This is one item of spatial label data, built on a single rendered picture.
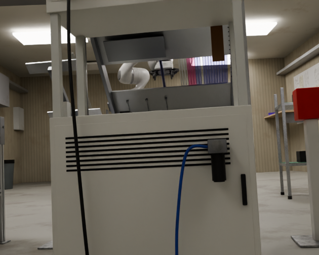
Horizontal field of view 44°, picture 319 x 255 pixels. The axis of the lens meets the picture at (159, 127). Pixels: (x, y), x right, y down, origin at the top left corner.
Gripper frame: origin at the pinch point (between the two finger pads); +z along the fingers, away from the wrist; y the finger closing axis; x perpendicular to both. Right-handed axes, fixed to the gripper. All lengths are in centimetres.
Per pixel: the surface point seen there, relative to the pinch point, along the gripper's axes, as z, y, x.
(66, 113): 5, -57, 16
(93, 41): 10.5, -30.6, -27.2
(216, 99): -1.1, 28.2, 17.3
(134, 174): 91, -2, -8
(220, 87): 0.3, 30.1, 9.1
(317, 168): 33, 76, 41
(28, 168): -574, -460, 509
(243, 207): 98, 33, 1
